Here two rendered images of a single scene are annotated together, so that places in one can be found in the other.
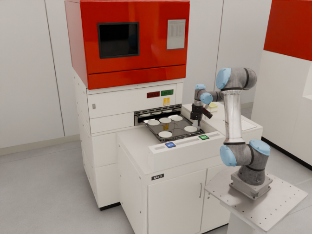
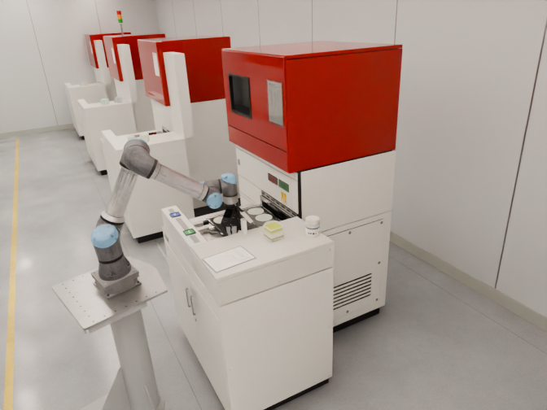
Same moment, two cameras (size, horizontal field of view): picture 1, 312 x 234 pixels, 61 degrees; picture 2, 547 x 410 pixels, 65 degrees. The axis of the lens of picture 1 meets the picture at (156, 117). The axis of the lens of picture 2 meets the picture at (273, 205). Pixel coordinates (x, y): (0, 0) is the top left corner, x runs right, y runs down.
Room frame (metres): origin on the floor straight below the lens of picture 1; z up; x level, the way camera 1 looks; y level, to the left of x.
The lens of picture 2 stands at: (1.99, -2.39, 1.99)
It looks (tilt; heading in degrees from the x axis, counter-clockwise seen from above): 24 degrees down; 88
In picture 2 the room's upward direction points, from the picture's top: 3 degrees counter-clockwise
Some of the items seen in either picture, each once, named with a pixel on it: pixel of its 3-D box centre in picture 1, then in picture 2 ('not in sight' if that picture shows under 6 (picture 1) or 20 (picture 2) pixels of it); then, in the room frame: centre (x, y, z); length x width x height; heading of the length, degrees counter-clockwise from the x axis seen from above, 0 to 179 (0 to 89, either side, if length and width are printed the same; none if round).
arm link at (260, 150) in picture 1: (256, 153); (107, 242); (1.27, -0.56, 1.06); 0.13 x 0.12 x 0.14; 102
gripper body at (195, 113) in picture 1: (197, 111); (232, 211); (1.85, -0.31, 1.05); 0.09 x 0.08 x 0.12; 69
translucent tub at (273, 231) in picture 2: (211, 107); (273, 231); (2.06, -0.46, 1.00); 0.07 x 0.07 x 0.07; 29
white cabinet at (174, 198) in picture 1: (183, 180); (242, 304); (1.86, -0.24, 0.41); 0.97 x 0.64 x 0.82; 115
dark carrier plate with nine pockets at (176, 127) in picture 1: (171, 126); (247, 222); (1.92, -0.12, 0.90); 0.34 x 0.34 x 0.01; 25
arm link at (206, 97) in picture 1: (207, 96); (210, 189); (1.75, -0.36, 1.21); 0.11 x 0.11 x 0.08; 12
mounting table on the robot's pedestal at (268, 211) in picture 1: (250, 197); (115, 297); (1.26, -0.57, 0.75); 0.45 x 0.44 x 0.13; 39
